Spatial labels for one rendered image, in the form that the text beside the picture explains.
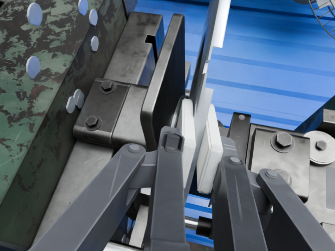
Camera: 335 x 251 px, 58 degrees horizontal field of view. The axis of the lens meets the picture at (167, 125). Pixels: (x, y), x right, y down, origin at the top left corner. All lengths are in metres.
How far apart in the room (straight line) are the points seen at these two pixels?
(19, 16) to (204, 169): 0.39
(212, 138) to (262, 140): 0.31
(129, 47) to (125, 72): 0.05
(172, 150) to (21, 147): 0.24
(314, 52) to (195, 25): 0.85
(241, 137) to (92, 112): 0.24
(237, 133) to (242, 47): 1.79
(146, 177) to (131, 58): 0.38
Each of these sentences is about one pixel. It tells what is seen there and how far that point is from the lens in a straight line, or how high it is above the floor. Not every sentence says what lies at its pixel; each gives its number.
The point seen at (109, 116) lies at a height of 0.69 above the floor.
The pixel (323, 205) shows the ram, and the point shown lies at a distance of 0.50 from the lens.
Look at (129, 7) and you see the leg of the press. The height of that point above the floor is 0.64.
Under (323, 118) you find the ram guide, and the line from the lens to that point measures 0.52.
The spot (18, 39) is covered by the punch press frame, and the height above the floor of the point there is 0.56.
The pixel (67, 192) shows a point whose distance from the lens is 0.42.
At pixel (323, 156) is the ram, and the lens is 0.51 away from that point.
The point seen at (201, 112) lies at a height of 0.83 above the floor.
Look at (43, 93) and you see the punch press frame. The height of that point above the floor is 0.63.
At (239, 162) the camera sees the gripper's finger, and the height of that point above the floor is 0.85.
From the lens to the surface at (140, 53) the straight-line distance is 0.52.
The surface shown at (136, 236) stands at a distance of 0.52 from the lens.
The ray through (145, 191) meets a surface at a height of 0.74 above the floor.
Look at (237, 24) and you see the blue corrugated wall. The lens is 2.44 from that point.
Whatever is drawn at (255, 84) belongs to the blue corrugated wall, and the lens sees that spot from 2.05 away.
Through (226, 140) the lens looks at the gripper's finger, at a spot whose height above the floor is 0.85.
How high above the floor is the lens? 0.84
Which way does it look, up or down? 9 degrees down
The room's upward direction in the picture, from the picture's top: 101 degrees clockwise
